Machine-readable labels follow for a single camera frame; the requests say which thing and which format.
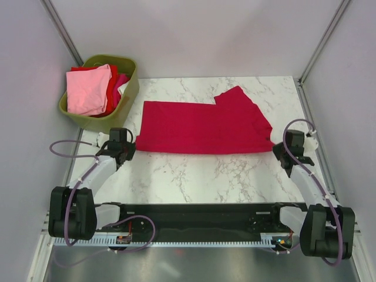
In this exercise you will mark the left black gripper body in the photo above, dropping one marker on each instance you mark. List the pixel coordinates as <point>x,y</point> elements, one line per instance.
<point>129,148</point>

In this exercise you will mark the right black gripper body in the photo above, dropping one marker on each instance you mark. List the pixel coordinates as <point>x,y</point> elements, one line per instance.
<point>278,150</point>

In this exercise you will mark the crimson red t shirt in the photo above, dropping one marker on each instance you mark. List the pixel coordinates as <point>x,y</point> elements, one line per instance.
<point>234,124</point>

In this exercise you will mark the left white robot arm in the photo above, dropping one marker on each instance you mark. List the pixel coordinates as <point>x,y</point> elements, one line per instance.
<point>73,213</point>

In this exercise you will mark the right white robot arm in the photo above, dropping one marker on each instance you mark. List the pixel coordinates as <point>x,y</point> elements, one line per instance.
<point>326,229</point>

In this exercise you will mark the olive green basket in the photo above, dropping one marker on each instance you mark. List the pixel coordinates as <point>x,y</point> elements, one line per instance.
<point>118,117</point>

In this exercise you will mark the red folded shirt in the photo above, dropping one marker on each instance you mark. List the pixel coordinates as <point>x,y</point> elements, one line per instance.
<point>113,88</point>

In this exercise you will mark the white cloth in basket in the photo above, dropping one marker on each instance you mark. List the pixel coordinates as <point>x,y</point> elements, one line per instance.
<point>121,89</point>

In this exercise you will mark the light pink folded shirt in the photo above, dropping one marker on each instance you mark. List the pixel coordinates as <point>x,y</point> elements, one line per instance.
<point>86,89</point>

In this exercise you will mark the magenta shirt in basket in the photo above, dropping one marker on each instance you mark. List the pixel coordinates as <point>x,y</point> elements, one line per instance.
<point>123,78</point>

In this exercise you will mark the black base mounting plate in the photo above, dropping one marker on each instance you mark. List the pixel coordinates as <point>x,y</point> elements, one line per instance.
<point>201,222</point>

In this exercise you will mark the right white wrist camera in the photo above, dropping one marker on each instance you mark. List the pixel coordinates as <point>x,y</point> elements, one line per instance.
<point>310,142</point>

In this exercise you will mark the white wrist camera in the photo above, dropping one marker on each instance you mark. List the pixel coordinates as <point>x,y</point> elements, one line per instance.
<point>310,142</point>
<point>100,139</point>

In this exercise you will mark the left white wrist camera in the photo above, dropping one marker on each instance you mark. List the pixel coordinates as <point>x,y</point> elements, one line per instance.
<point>100,139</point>

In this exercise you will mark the white slotted cable duct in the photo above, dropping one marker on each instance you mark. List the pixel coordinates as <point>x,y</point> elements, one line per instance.
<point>264,240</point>

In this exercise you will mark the right aluminium frame post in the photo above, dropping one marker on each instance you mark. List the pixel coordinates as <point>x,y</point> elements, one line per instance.
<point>329,31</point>

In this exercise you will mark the aluminium frame post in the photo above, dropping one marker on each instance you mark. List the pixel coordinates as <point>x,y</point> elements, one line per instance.
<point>329,31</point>
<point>62,30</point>

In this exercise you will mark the left aluminium frame post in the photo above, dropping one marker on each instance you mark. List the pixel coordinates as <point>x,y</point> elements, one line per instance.
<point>62,30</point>

